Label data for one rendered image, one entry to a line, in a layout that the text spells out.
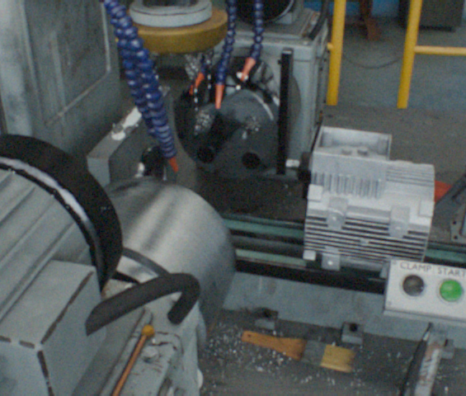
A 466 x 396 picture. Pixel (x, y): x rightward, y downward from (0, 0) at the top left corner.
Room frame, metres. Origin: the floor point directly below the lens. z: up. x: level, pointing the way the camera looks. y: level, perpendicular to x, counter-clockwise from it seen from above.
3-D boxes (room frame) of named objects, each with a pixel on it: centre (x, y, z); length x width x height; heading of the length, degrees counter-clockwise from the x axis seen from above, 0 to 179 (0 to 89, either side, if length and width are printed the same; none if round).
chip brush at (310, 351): (0.77, -0.12, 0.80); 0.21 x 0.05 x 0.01; 71
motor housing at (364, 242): (0.88, -0.24, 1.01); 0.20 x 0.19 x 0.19; 75
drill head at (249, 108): (1.28, -0.03, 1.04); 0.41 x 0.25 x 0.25; 165
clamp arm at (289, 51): (1.06, -0.10, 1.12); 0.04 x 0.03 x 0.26; 75
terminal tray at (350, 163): (0.89, -0.20, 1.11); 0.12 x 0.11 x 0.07; 75
